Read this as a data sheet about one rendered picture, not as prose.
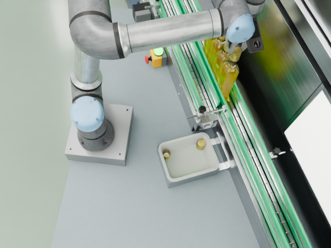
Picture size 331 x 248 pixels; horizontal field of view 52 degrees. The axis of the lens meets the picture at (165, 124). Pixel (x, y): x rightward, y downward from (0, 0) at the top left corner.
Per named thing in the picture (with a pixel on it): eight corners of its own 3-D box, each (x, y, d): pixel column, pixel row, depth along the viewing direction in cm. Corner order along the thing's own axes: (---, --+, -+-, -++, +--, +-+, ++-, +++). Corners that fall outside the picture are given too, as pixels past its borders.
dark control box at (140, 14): (150, 24, 181) (151, 13, 173) (136, 27, 179) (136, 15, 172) (147, 13, 184) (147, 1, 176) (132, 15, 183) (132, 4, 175)
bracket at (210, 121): (215, 127, 149) (219, 120, 143) (195, 133, 148) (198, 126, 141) (213, 120, 151) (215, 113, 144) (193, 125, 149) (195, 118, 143)
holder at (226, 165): (228, 170, 148) (232, 165, 141) (168, 188, 143) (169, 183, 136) (214, 136, 155) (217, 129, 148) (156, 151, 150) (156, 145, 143)
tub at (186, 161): (217, 174, 146) (221, 168, 138) (167, 188, 142) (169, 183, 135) (203, 138, 153) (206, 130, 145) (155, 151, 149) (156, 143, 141)
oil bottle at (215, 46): (220, 75, 154) (231, 44, 134) (208, 77, 153) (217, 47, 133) (215, 64, 156) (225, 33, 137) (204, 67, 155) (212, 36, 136)
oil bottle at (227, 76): (229, 96, 149) (241, 68, 130) (216, 99, 148) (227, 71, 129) (224, 86, 151) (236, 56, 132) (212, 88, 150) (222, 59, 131)
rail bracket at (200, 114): (223, 119, 143) (229, 105, 132) (185, 129, 140) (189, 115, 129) (220, 113, 144) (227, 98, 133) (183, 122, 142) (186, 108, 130)
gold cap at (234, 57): (240, 60, 127) (243, 53, 123) (231, 62, 126) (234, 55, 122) (237, 53, 128) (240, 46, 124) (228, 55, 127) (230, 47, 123)
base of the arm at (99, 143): (76, 151, 140) (71, 143, 131) (80, 118, 146) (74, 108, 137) (113, 151, 140) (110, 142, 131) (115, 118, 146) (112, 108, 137)
